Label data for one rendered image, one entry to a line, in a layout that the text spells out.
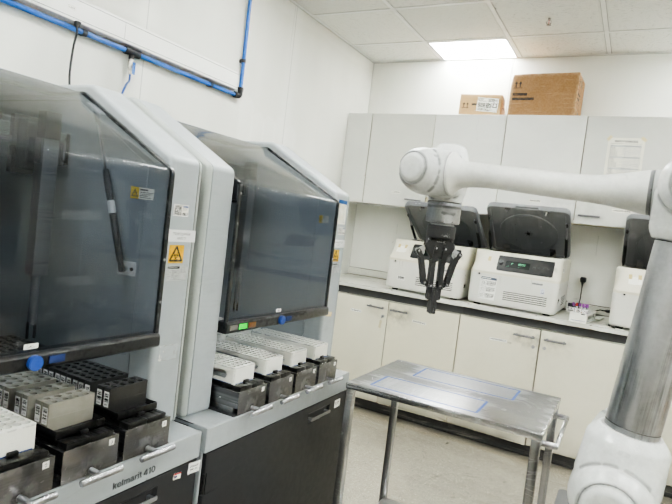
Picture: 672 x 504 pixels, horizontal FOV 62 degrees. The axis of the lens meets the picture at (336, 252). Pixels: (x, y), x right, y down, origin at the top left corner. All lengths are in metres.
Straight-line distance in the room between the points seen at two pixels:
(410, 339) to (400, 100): 1.99
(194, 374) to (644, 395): 1.10
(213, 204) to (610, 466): 1.11
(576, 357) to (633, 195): 2.40
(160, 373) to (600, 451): 1.03
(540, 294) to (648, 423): 2.50
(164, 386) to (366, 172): 3.12
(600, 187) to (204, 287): 1.03
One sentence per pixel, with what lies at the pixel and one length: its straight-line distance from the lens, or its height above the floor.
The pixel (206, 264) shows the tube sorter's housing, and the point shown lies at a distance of 1.57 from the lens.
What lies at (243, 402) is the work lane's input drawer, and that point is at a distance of 1.69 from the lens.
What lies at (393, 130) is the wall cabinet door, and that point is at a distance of 4.35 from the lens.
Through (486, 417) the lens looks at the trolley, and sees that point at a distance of 1.71.
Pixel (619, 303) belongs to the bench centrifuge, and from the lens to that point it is 3.64.
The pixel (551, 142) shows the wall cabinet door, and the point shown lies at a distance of 4.02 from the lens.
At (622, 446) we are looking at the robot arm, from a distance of 1.22.
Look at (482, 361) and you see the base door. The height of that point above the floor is 0.54.
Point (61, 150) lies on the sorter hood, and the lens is 1.24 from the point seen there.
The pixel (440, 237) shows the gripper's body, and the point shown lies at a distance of 1.46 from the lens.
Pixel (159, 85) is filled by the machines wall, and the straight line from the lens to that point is 2.96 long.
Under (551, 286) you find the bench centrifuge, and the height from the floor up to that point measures 1.09.
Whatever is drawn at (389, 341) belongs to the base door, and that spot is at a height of 0.54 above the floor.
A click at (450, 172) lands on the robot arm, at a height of 1.47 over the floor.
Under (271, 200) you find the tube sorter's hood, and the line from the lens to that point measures 1.75.
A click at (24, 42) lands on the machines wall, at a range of 2.55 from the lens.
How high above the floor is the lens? 1.32
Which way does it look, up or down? 3 degrees down
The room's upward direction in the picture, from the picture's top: 7 degrees clockwise
